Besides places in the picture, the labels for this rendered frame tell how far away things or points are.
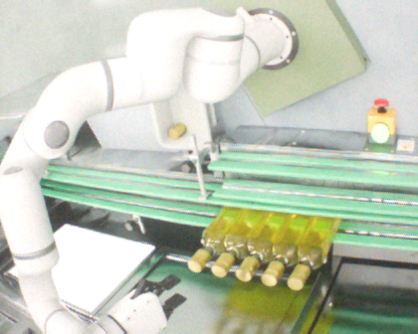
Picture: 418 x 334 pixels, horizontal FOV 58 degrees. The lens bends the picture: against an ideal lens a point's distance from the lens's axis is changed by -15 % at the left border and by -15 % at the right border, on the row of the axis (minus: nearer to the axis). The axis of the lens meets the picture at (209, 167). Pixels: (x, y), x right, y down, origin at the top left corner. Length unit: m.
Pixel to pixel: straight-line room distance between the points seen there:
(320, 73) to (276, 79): 0.12
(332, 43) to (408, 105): 0.26
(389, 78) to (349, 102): 0.13
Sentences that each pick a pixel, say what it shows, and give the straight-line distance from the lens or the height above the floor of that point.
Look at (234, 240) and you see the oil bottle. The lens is 0.96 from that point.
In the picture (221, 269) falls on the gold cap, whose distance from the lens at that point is 0.91.
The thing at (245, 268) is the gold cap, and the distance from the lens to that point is 0.89.
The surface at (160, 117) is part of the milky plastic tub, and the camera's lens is 1.25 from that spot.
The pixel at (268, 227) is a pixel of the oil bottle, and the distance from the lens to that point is 0.98.
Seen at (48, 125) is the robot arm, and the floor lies 1.41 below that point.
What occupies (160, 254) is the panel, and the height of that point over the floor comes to 1.02.
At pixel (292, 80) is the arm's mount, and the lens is 1.00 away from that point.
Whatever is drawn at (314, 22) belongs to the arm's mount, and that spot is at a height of 0.84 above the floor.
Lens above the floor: 1.75
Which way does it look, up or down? 49 degrees down
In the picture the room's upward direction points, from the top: 134 degrees counter-clockwise
